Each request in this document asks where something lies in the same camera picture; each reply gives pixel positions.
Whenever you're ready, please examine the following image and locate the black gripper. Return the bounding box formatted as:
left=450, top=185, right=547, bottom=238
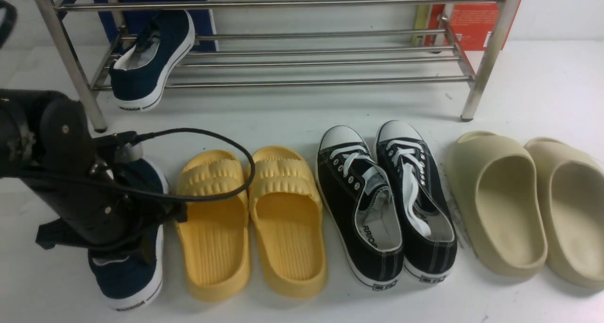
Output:
left=24, top=132, right=187, bottom=262

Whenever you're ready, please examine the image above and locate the navy slip-on shoe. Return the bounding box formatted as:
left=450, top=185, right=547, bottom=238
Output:
left=109, top=10, right=196, bottom=112
left=88, top=158, right=169, bottom=311

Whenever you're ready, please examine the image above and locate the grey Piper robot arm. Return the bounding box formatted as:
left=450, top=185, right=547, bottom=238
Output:
left=1, top=89, right=184, bottom=265

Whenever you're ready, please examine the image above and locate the blue box behind rack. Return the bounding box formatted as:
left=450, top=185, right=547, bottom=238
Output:
left=98, top=0, right=215, bottom=43

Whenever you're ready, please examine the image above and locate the stainless steel shoe rack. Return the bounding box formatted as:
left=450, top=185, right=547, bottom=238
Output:
left=34, top=0, right=522, bottom=133

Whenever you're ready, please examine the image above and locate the left yellow rubber slipper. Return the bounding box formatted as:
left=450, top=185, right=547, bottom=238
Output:
left=176, top=150, right=251, bottom=302

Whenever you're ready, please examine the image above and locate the yellow rubber slipper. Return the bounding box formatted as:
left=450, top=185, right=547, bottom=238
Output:
left=176, top=150, right=251, bottom=302
left=248, top=146, right=327, bottom=298

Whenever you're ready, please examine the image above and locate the right yellow rubber slipper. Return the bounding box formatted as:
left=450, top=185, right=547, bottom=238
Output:
left=248, top=146, right=327, bottom=298

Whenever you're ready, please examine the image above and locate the left black canvas sneaker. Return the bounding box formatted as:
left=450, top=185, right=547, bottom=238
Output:
left=315, top=125, right=404, bottom=291

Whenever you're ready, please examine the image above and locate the black canvas sneaker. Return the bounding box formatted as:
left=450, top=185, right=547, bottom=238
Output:
left=374, top=120, right=458, bottom=284
left=315, top=125, right=404, bottom=291

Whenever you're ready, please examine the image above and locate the right black canvas sneaker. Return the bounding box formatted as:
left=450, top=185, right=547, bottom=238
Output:
left=374, top=120, right=458, bottom=284

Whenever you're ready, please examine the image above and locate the left beige foam slide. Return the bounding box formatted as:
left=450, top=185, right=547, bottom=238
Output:
left=445, top=131, right=548, bottom=279

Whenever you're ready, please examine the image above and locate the beige foam slide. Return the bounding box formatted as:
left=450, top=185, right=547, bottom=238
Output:
left=445, top=131, right=548, bottom=279
left=525, top=137, right=604, bottom=290

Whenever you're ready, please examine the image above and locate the red orange box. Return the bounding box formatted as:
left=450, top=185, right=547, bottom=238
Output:
left=411, top=4, right=499, bottom=51

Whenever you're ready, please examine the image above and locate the right beige foam slide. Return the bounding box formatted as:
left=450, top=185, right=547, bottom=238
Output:
left=525, top=137, right=604, bottom=290

